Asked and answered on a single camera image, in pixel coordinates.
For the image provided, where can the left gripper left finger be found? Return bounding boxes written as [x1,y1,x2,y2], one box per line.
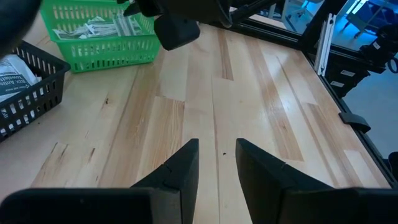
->
[0,138,200,224]

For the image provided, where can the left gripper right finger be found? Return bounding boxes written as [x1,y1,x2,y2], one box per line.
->
[235,138,398,224]

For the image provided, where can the green plastic basket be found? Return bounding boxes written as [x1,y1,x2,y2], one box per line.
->
[40,0,162,74]

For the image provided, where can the black print antiseptic towelette packet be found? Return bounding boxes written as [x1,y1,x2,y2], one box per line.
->
[0,54,40,104]

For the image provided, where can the black plastic basket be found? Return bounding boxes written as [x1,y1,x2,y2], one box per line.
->
[0,40,72,143]

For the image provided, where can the black box white labels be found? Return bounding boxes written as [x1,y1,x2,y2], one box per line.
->
[323,51,388,99]

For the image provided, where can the silver aluminium extrusion bar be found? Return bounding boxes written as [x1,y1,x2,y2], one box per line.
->
[313,12,337,77]

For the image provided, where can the black equipment white label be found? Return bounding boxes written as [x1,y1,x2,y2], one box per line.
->
[360,24,398,75]

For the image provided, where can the black frame bracket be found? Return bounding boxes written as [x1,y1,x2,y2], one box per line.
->
[338,111,372,134]

